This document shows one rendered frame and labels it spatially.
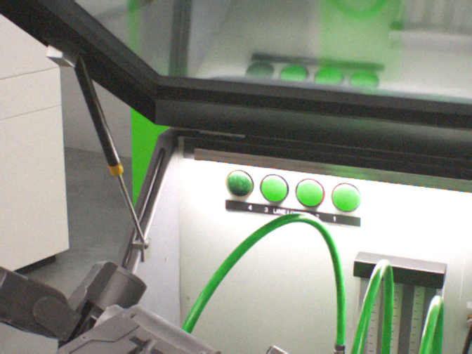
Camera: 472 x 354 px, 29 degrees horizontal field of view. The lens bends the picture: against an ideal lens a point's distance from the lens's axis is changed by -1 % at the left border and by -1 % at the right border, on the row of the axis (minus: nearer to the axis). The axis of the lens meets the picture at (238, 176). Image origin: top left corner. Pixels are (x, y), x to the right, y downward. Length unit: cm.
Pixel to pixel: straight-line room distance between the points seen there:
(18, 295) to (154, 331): 41
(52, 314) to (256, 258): 56
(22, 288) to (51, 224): 338
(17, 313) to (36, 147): 323
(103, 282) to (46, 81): 317
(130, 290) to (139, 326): 44
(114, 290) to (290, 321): 53
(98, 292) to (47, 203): 329
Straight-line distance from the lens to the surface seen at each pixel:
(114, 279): 112
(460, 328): 151
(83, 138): 629
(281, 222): 124
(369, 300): 117
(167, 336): 68
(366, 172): 141
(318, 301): 155
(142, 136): 436
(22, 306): 107
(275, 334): 160
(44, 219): 442
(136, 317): 69
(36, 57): 420
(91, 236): 487
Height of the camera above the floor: 189
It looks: 19 degrees down
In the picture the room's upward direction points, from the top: 1 degrees clockwise
